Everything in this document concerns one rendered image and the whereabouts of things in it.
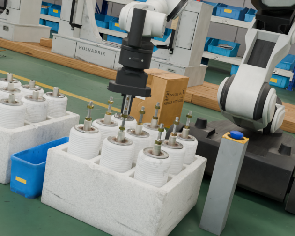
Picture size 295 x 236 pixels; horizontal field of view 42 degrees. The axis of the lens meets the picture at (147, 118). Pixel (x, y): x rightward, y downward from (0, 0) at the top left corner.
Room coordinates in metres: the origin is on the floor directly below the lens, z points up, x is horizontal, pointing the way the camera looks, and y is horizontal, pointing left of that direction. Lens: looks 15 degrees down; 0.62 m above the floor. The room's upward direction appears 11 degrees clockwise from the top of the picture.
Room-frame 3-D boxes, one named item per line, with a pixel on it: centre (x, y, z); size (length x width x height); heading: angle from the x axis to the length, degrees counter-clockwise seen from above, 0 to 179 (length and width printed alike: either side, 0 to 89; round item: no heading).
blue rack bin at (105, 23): (7.05, 1.08, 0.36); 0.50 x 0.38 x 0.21; 155
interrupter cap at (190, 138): (1.25, -0.13, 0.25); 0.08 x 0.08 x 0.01
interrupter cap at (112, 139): (1.07, 0.07, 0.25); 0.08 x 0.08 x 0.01
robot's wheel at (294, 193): (1.39, -0.62, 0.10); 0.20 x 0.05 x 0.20; 155
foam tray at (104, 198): (1.18, 0.02, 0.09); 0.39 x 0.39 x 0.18; 67
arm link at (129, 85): (1.08, 0.07, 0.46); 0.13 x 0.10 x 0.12; 98
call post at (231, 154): (1.14, -0.28, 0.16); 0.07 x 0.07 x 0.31; 67
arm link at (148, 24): (1.06, 0.06, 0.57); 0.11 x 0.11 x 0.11; 82
